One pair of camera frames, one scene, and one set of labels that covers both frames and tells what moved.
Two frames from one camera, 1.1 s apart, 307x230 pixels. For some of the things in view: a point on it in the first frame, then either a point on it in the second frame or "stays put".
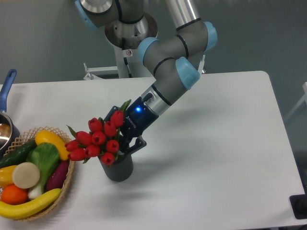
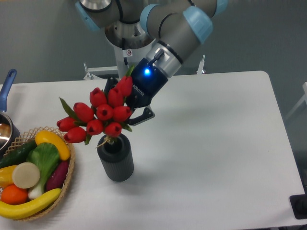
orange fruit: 13,195 stays put
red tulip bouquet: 101,140 → 104,117
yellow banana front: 18,212 stays put
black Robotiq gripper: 137,117 → 148,80
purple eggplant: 56,179 stays put
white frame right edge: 304,87 stays put
